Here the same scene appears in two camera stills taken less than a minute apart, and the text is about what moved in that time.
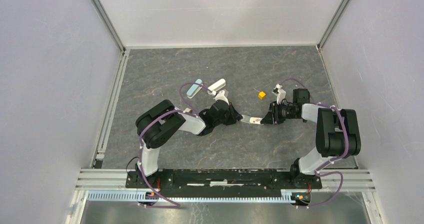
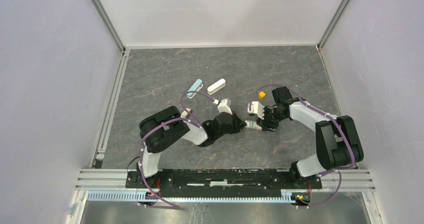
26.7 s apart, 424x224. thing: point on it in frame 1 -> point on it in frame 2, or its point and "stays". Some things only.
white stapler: (216, 86) stays
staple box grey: (245, 119) -> (252, 124)
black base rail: (223, 180) stays
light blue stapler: (194, 89) stays
